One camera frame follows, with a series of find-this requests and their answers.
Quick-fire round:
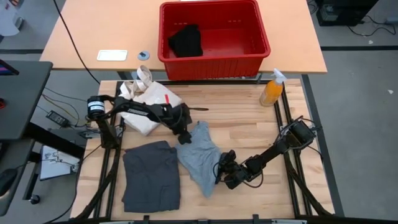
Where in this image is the orange spray bottle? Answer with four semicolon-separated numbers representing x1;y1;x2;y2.
259;68;287;108

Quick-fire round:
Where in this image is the dark grey garment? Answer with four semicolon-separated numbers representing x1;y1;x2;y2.
122;140;182;214

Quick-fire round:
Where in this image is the red plastic laundry bin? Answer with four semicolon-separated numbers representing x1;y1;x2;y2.
157;0;271;81

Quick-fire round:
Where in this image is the white rectangular card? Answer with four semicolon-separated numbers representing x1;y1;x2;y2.
96;49;128;62

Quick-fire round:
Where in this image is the black side desk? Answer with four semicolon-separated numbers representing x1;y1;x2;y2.
0;60;53;141

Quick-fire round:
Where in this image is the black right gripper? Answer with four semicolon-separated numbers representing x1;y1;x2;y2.
218;149;250;190

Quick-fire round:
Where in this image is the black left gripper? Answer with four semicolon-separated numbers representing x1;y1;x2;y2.
161;104;210;146

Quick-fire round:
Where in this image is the white plastic stand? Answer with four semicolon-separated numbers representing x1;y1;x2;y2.
0;0;24;37

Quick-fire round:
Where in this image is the black aluminium table frame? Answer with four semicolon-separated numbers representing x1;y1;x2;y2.
71;73;346;224

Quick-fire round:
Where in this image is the light orange desk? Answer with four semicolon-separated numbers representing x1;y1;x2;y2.
39;0;328;75

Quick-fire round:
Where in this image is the cream canvas tote bag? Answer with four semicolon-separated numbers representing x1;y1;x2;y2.
119;65;183;137

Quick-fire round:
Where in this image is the light grey garment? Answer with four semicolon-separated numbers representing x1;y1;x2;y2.
175;120;222;199

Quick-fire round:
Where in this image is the black computer mouse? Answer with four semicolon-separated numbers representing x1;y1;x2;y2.
0;167;18;197

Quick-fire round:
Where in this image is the long black hanging cable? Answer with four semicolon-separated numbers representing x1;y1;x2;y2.
52;0;101;77

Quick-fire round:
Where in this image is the black garment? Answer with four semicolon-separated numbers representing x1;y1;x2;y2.
168;24;205;58

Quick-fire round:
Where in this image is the dark tablet screen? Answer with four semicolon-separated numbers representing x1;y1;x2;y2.
0;58;19;77

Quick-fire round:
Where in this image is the white box with drawing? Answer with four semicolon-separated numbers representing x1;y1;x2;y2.
39;144;81;181

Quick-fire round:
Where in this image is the black computer case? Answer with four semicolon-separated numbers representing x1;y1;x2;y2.
315;0;379;27

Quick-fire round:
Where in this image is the black power adapter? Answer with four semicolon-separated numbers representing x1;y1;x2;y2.
45;110;70;128

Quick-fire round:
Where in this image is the black curved side table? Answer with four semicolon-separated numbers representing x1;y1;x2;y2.
0;138;37;217

